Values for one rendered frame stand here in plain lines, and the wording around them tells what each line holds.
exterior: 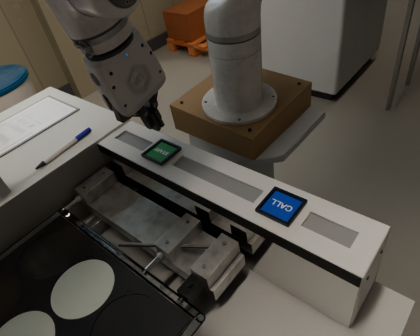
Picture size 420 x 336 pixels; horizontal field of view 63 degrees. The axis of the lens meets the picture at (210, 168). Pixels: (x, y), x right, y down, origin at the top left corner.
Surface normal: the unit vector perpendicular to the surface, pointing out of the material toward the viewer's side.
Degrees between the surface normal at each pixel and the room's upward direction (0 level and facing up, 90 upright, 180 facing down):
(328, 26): 90
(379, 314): 0
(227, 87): 93
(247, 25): 95
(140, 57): 87
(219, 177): 0
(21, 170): 0
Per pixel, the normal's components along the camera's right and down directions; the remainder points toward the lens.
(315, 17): -0.63, 0.58
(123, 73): 0.72, 0.36
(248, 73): 0.41, 0.60
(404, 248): -0.15, -0.74
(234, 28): 0.00, 0.70
